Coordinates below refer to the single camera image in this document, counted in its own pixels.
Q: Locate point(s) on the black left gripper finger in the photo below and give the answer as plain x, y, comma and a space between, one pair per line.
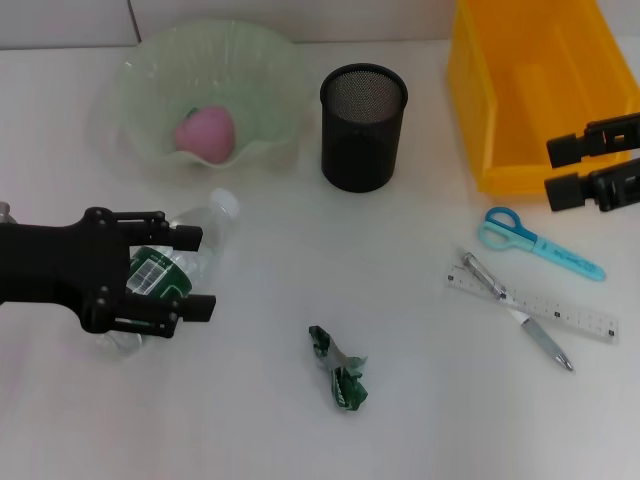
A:
185, 236
197, 309

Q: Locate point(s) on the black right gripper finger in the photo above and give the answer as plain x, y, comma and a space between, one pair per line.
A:
567, 150
570, 192

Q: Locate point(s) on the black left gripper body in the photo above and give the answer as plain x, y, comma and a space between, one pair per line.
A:
55, 265

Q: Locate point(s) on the clear green-label water bottle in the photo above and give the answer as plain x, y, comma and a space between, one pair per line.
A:
155, 272

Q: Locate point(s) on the blue scissors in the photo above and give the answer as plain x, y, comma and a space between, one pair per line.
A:
545, 247

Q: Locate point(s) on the pink toy peach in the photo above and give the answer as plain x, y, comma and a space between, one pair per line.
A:
205, 135

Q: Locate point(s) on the clear plastic ruler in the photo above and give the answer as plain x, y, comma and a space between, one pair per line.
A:
565, 312

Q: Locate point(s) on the silver white ballpoint pen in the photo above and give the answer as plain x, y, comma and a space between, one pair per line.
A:
542, 340

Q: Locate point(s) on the green plastic wrapper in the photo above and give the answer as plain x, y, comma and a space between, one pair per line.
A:
345, 385

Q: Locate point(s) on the translucent green fruit bowl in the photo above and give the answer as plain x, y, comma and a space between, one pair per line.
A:
240, 70

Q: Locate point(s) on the black mesh pen holder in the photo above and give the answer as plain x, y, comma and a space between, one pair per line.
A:
362, 140

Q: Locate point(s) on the yellow plastic bin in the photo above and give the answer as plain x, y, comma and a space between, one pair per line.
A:
520, 100

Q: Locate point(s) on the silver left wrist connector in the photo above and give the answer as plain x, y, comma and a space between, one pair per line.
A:
4, 212

